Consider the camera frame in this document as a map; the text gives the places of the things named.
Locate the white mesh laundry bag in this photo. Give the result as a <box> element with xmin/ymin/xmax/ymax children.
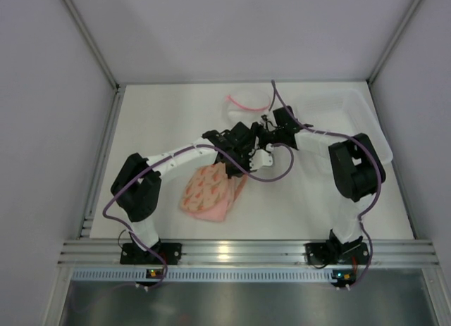
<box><xmin>222</xmin><ymin>87</ymin><xmax>271</xmax><ymax>125</ymax></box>

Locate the floral orange bra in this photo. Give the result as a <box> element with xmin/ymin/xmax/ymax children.
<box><xmin>180</xmin><ymin>163</ymin><xmax>232</xmax><ymax>214</ymax></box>

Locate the pink cloth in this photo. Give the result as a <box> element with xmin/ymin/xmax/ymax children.
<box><xmin>187</xmin><ymin>176</ymin><xmax>247</xmax><ymax>222</ymax></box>

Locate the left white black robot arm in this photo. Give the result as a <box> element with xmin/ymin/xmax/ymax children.
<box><xmin>111</xmin><ymin>122</ymin><xmax>259</xmax><ymax>251</ymax></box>

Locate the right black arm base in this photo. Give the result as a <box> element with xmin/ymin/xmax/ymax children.
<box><xmin>305</xmin><ymin>232</ymin><xmax>370</xmax><ymax>268</ymax></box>

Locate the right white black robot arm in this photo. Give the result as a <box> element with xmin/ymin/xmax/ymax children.
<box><xmin>251</xmin><ymin>106</ymin><xmax>386</xmax><ymax>244</ymax></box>

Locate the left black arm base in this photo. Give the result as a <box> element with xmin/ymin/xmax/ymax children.
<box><xmin>119</xmin><ymin>242</ymin><xmax>182</xmax><ymax>265</ymax></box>

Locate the clear plastic bin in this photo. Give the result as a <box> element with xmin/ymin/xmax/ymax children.
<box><xmin>292</xmin><ymin>89</ymin><xmax>393</xmax><ymax>165</ymax></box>

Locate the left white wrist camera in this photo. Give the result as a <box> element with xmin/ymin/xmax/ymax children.
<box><xmin>249</xmin><ymin>149</ymin><xmax>273</xmax><ymax>172</ymax></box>

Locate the slotted grey cable duct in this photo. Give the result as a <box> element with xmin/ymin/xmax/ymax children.
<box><xmin>72</xmin><ymin>268</ymin><xmax>353</xmax><ymax>283</ymax></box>

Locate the aluminium front rail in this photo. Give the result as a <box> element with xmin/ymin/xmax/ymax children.
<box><xmin>57</xmin><ymin>239</ymin><xmax>439</xmax><ymax>268</ymax></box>

